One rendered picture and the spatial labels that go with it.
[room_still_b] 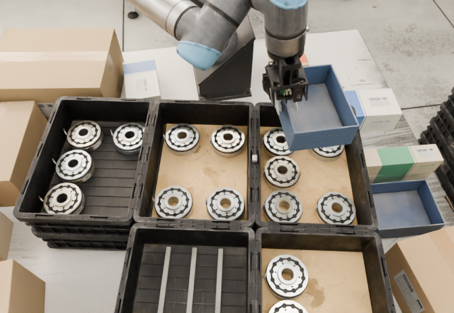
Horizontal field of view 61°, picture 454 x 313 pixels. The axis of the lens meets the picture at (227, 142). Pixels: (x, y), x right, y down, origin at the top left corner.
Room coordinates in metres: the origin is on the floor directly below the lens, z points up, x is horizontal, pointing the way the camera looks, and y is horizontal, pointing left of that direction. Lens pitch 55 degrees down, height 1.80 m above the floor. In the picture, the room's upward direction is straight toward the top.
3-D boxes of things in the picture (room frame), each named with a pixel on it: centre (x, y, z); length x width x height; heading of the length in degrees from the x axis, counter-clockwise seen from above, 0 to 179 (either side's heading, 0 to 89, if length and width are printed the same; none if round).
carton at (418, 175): (0.65, -0.54, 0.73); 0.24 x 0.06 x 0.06; 97
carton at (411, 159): (0.64, -0.54, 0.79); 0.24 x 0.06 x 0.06; 96
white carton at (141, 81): (1.00, 0.32, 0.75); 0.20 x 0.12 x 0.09; 13
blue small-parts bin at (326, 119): (0.60, -0.20, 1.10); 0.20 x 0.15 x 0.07; 9
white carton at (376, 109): (0.88, -0.50, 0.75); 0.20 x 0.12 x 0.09; 94
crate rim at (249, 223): (0.57, 0.07, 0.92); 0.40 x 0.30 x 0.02; 178
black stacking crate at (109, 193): (0.58, 0.37, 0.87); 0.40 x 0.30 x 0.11; 178
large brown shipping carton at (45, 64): (1.00, 0.61, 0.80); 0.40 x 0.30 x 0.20; 91
